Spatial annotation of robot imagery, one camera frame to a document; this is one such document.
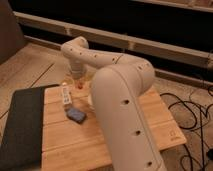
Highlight white ceramic cup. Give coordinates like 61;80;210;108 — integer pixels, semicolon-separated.
87;94;94;110

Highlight red pepper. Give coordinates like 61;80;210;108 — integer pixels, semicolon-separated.
76;80;83;89

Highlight dark grey mat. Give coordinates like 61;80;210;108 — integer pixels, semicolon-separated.
0;84;56;171

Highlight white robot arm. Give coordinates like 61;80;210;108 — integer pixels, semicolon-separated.
61;37;167;171

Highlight black cables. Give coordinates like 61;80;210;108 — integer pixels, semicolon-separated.
159;49;213;171

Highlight wooden board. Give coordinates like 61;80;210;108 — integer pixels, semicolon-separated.
41;86;186;171

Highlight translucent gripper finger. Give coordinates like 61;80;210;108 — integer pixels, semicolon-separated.
82;78;91;88
67;77;76;87

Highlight white bottle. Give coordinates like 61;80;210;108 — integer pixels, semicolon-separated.
61;83;72;110

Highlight blue sponge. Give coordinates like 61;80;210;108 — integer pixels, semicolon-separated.
66;108;86;124

